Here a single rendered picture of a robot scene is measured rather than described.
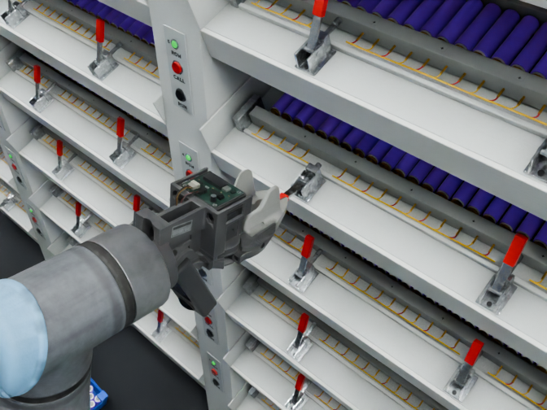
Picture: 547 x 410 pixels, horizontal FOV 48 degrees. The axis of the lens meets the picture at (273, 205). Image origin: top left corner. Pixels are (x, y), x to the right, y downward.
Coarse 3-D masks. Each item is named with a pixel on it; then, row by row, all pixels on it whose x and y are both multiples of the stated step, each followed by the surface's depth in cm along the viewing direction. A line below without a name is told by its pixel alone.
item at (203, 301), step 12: (180, 264) 63; (192, 264) 64; (180, 276) 63; (192, 276) 65; (180, 288) 66; (192, 288) 66; (204, 288) 68; (180, 300) 71; (192, 300) 68; (204, 300) 70; (216, 300) 72; (204, 312) 71
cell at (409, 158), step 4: (404, 156) 77; (408, 156) 77; (412, 156) 77; (400, 160) 77; (404, 160) 77; (408, 160) 77; (412, 160) 77; (416, 160) 77; (400, 164) 77; (404, 164) 76; (408, 164) 76; (412, 164) 77; (396, 168) 77; (400, 168) 76; (404, 168) 76; (408, 168) 76; (412, 168) 77; (404, 172) 76; (408, 172) 77
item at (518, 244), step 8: (520, 240) 62; (512, 248) 63; (520, 248) 62; (512, 256) 63; (504, 264) 64; (512, 264) 63; (504, 272) 64; (496, 280) 65; (504, 280) 65; (496, 288) 65
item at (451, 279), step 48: (240, 96) 86; (240, 144) 87; (288, 144) 85; (336, 192) 79; (336, 240) 80; (384, 240) 74; (432, 240) 72; (432, 288) 71; (480, 288) 68; (528, 336) 64
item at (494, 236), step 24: (264, 120) 85; (312, 144) 81; (360, 168) 77; (384, 168) 76; (384, 192) 76; (408, 192) 74; (456, 216) 71; (480, 216) 70; (456, 240) 71; (480, 240) 71; (504, 240) 68; (528, 240) 67; (528, 264) 68
